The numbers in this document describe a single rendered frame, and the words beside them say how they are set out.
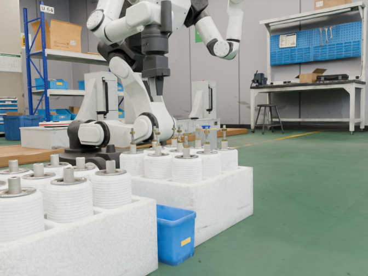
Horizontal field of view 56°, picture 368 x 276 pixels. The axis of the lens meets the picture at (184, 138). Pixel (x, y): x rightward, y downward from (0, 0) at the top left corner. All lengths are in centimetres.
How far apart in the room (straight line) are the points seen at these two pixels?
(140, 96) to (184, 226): 86
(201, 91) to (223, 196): 390
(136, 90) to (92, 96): 199
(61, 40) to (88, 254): 590
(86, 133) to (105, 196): 110
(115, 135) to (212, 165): 77
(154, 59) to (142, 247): 57
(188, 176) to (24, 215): 52
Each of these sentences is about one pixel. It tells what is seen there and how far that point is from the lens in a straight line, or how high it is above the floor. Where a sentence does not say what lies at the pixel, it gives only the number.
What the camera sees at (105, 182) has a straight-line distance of 82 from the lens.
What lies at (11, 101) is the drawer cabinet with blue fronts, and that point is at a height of 62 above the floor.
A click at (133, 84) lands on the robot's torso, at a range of 165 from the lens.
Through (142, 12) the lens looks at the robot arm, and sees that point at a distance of 115.
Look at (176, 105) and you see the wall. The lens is 783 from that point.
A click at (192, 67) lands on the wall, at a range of 758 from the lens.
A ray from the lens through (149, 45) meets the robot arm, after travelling 113.
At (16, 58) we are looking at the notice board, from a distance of 768.
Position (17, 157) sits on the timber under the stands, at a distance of 297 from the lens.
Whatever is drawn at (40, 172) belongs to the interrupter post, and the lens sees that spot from 88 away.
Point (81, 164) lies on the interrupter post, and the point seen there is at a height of 26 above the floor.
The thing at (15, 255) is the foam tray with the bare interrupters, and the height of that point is 16.
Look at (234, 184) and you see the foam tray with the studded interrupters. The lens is 121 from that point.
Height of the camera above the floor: 40
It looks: 5 degrees down
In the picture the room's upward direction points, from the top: 1 degrees counter-clockwise
